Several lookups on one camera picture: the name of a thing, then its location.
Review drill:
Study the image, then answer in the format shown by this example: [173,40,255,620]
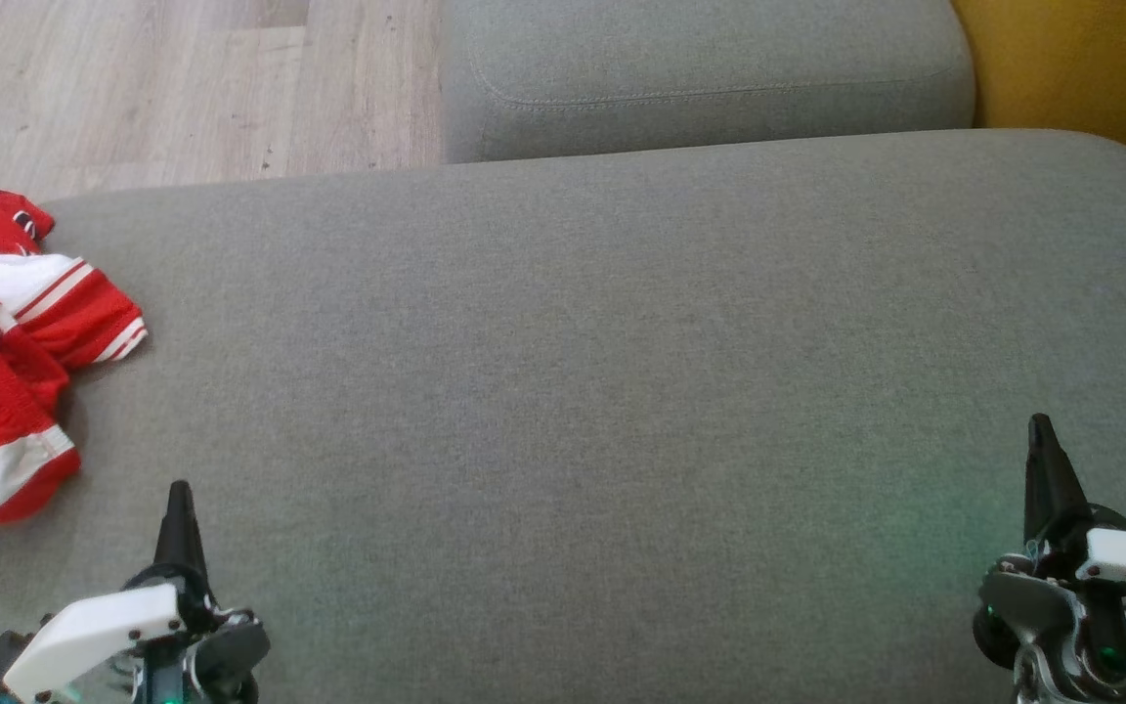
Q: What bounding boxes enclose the wide yellow sofa back cushion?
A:
[949,0,1126,194]

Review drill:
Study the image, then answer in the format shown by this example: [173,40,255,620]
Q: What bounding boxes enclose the large grey sofa seat cushion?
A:
[0,129,1126,704]

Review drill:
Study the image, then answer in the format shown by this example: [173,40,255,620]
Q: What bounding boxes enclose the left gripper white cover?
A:
[1,480,271,704]

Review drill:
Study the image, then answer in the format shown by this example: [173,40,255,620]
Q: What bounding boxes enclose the red basketball jersey white sleeves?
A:
[0,191,149,370]

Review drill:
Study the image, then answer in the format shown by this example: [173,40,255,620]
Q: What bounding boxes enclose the small grey sofa seat cushion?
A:
[439,0,976,164]

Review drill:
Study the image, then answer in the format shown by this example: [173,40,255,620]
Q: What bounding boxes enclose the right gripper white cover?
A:
[974,413,1126,704]

